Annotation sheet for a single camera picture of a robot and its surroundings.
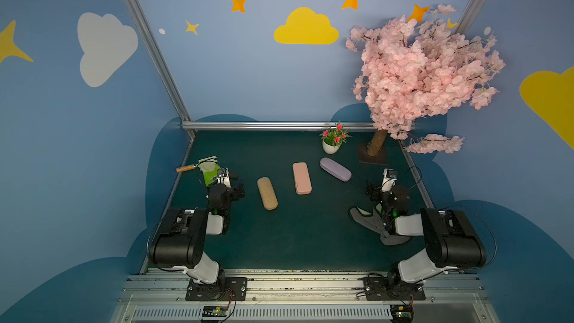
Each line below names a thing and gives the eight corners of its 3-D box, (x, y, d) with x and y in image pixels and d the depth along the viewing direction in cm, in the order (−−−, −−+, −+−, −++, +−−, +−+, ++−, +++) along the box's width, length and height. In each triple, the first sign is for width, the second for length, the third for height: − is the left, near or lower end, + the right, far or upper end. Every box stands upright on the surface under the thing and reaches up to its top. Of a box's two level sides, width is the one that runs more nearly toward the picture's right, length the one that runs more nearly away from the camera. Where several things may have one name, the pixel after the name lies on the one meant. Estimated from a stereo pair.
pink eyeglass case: (296, 195, 99) (296, 193, 98) (292, 164, 110) (292, 162, 108) (312, 193, 100) (312, 191, 98) (306, 163, 110) (307, 161, 109)
